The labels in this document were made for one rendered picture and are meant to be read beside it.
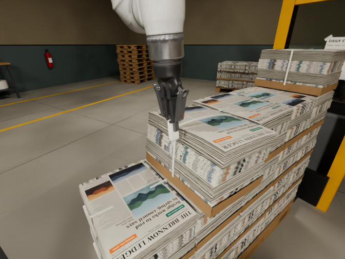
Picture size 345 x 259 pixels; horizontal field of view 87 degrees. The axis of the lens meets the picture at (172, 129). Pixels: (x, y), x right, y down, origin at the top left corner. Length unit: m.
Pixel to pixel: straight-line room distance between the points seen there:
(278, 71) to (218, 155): 0.92
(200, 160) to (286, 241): 1.34
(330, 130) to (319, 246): 0.90
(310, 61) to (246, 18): 6.26
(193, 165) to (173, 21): 0.38
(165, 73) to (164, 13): 0.13
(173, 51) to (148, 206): 0.48
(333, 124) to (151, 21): 1.76
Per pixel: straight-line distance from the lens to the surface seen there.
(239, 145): 0.52
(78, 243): 1.72
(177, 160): 0.62
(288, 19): 1.91
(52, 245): 1.79
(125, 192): 0.72
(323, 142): 2.05
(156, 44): 0.46
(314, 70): 1.27
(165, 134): 0.65
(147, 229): 0.61
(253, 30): 7.35
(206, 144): 0.51
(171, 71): 0.47
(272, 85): 1.34
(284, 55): 1.32
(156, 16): 0.45
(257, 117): 0.79
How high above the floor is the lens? 1.32
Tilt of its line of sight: 25 degrees down
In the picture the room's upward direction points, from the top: straight up
